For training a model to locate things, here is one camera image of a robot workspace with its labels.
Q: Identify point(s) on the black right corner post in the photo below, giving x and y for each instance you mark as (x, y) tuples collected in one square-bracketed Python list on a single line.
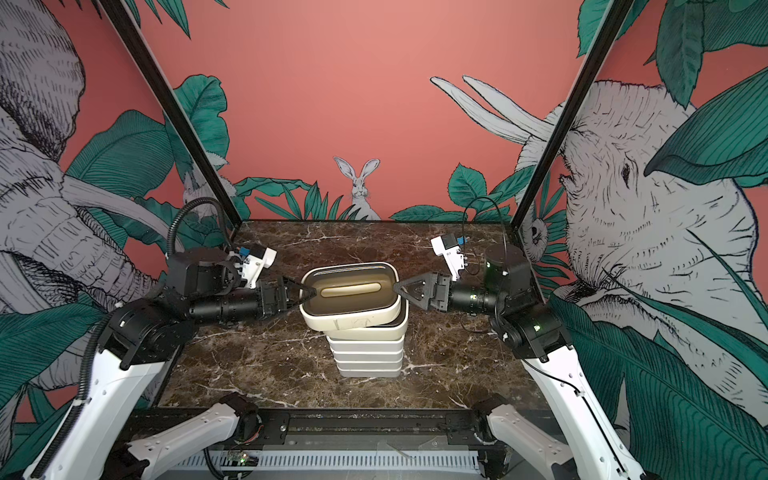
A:
[(612, 22)]

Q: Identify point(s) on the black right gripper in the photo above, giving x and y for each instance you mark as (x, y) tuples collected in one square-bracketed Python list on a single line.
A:
[(444, 296)]

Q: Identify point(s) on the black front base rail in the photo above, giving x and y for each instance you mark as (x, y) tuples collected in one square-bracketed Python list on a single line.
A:
[(313, 428)]

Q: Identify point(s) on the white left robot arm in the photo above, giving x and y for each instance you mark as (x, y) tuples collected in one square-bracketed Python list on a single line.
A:
[(124, 355)]

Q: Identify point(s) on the white box grey lid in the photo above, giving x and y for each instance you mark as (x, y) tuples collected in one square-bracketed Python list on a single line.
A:
[(366, 346), (368, 357)]

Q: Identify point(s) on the white perforated cable duct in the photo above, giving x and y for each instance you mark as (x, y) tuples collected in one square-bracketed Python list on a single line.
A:
[(327, 460)]

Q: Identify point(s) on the cream box dark lid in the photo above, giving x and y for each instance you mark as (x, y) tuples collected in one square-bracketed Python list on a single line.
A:
[(351, 296), (393, 330)]

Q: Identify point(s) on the black corner post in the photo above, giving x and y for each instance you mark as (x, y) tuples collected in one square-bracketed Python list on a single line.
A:
[(612, 22), (123, 22)]

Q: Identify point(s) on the black left corner post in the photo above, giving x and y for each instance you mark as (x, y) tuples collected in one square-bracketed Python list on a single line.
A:
[(123, 22)]

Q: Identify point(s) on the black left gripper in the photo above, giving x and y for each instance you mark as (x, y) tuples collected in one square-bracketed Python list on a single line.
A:
[(285, 303)]

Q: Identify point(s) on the white box bamboo lid front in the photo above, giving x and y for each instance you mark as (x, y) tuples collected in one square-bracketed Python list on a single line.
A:
[(349, 373)]

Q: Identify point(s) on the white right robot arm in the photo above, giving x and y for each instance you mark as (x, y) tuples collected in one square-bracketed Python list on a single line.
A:
[(538, 338)]

